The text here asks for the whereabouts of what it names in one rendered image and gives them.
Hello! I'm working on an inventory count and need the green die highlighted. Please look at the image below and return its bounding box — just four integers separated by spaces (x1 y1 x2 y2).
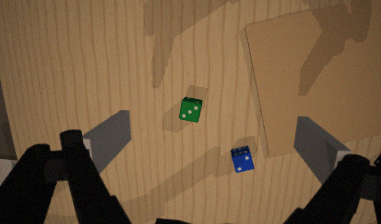
179 97 203 122

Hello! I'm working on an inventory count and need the blue die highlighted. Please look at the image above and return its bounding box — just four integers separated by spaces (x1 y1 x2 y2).
231 146 254 173

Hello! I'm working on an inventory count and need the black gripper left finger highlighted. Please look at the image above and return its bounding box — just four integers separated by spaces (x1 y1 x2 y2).
0 110 132 224

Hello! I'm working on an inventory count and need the tan mat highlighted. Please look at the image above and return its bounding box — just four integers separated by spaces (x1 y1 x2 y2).
245 0 381 157

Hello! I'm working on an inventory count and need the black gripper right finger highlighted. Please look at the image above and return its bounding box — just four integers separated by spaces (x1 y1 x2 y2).
283 116 381 224

